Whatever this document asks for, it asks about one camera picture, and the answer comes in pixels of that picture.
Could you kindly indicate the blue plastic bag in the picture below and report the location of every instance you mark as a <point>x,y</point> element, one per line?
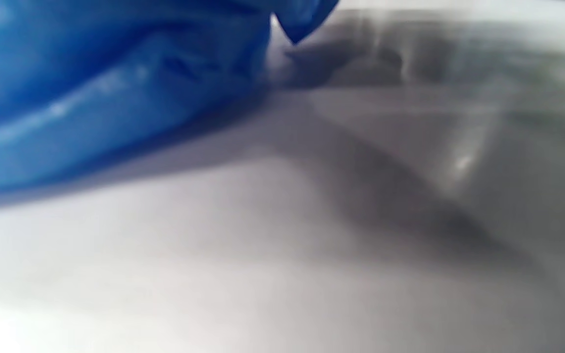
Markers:
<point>115,73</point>

